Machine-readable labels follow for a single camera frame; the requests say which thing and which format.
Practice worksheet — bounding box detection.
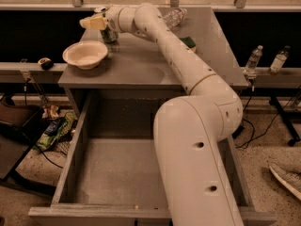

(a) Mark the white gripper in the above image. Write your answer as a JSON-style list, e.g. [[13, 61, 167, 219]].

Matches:
[[80, 6, 129, 33]]

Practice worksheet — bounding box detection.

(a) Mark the green soda can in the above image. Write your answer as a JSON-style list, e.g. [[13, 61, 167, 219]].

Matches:
[[94, 5, 119, 44]]

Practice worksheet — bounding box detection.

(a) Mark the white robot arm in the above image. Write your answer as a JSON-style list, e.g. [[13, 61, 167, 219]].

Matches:
[[80, 3, 244, 226]]

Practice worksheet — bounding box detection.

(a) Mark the open grey top drawer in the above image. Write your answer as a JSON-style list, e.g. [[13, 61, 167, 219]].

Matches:
[[29, 91, 277, 226]]

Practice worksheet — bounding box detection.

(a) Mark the white bowl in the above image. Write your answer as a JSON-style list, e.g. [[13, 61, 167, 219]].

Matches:
[[62, 40, 108, 70]]

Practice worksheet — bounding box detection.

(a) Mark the grey cabinet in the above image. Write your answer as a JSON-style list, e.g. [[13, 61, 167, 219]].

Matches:
[[57, 7, 249, 119]]

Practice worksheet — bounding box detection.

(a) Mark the yellow black tape measure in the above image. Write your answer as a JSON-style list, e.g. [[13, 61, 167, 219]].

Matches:
[[38, 57, 54, 71]]

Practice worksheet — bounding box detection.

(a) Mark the crushed clear plastic bottle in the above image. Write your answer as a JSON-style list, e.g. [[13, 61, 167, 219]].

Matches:
[[163, 8, 187, 29]]

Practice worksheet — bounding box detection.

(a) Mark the green and yellow sponge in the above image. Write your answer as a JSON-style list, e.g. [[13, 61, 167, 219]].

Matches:
[[181, 37, 197, 52]]

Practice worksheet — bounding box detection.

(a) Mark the crumpled snack wrapper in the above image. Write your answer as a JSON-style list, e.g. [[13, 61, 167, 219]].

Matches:
[[42, 105, 59, 120]]

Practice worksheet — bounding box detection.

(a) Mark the green snack bag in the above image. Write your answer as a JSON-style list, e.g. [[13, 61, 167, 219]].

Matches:
[[35, 111, 77, 151]]

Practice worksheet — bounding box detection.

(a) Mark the black stand leg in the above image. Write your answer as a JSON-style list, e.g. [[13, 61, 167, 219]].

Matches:
[[269, 95, 301, 146]]

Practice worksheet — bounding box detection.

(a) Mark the grey sneaker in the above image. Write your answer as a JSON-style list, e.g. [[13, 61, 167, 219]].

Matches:
[[269, 163, 301, 201]]

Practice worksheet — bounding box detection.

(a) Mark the clear water bottle on rail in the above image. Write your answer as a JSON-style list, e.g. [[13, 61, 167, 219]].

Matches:
[[243, 45, 263, 78]]

